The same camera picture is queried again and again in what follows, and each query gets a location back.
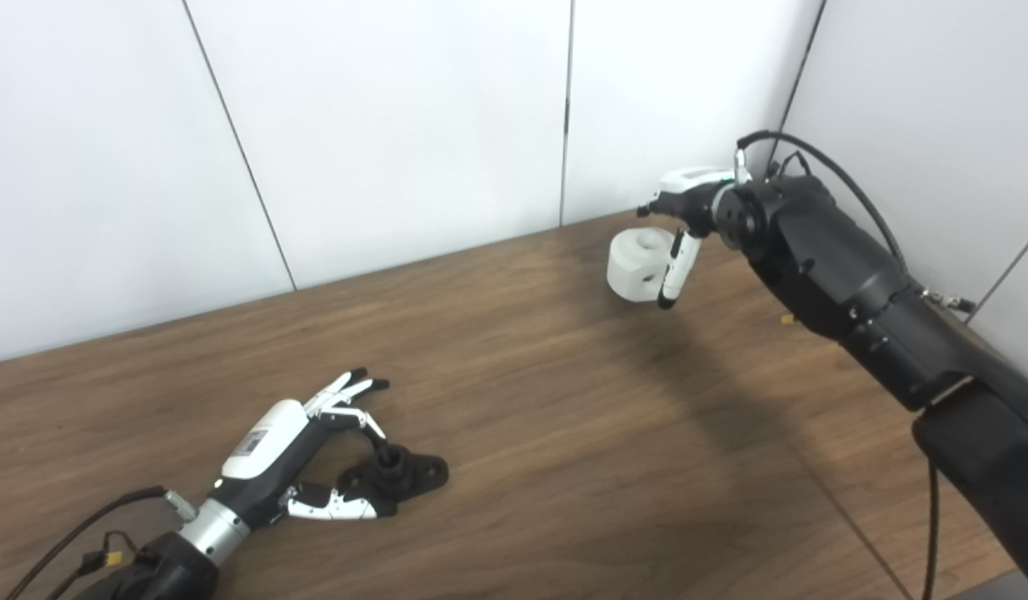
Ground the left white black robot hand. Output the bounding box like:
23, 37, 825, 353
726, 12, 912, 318
199, 367, 398, 530

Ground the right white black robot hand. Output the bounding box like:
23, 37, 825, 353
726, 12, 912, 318
636, 166, 736, 311

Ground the round white piece with holes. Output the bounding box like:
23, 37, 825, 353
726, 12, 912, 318
606, 227, 677, 303

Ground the black flanged holder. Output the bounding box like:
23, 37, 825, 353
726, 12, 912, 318
337, 444, 450, 518

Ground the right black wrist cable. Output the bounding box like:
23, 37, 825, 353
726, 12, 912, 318
735, 130, 940, 600

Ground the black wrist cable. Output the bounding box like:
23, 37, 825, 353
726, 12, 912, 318
4, 486, 200, 600
735, 130, 940, 600

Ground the thin wire with yellow plug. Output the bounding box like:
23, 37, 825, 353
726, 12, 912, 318
43, 531, 140, 600

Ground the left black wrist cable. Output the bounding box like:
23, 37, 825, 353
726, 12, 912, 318
4, 486, 200, 600

